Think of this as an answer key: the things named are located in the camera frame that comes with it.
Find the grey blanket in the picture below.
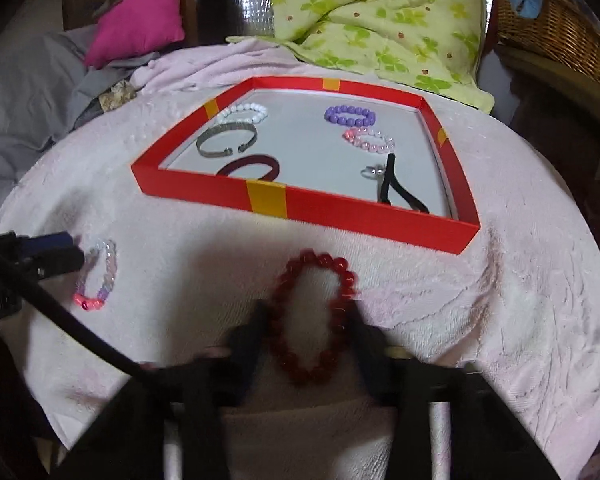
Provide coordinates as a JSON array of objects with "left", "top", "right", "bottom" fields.
[{"left": 0, "top": 27, "right": 146, "bottom": 186}]

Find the red shallow box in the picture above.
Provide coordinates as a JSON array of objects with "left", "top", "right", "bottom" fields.
[{"left": 131, "top": 76, "right": 481, "bottom": 257}]

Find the clear bead bracelet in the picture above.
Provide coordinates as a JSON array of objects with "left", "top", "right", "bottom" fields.
[{"left": 74, "top": 239, "right": 118, "bottom": 311}]

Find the pink bead bracelet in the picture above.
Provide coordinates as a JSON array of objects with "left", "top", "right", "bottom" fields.
[{"left": 344, "top": 127, "right": 397, "bottom": 155}]

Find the wooden table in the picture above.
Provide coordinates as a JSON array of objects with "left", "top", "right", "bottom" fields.
[{"left": 495, "top": 45, "right": 600, "bottom": 128}]

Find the white bead bracelet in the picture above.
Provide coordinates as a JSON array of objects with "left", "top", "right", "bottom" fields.
[{"left": 215, "top": 102, "right": 270, "bottom": 126}]

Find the wicker basket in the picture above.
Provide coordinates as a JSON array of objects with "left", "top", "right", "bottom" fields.
[{"left": 495, "top": 0, "right": 600, "bottom": 91}]

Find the green floral quilt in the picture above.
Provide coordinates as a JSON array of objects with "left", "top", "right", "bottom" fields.
[{"left": 225, "top": 0, "right": 496, "bottom": 113}]

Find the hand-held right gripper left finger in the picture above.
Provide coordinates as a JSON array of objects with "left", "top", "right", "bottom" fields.
[{"left": 55, "top": 302, "right": 268, "bottom": 480}]

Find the black hair tie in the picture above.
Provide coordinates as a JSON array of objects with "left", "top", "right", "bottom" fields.
[{"left": 377, "top": 152, "right": 431, "bottom": 215}]

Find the dark red bead bracelet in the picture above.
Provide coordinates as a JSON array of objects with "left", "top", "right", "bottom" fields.
[{"left": 266, "top": 249, "right": 361, "bottom": 387}]

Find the purple bead bracelet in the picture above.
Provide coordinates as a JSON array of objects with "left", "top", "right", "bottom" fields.
[{"left": 324, "top": 104, "right": 377, "bottom": 128}]

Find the black cable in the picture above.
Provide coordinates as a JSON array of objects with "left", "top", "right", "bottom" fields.
[{"left": 0, "top": 252, "right": 156, "bottom": 386}]

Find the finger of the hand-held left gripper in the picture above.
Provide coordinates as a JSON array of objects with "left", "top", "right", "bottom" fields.
[{"left": 11, "top": 231, "right": 86, "bottom": 279}]

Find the silver metal bangle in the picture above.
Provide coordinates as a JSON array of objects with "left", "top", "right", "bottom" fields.
[{"left": 196, "top": 121, "right": 258, "bottom": 159}]

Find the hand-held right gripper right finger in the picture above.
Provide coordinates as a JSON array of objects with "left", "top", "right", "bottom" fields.
[{"left": 350, "top": 305, "right": 561, "bottom": 480}]

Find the small patterned cloth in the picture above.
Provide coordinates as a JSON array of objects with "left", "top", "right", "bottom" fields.
[{"left": 100, "top": 80, "right": 137, "bottom": 111}]

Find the maroon bangle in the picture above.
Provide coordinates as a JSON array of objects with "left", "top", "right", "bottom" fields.
[{"left": 216, "top": 156, "right": 280, "bottom": 182}]

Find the magenta pillow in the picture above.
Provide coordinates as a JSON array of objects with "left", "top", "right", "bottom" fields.
[{"left": 83, "top": 0, "right": 186, "bottom": 68}]

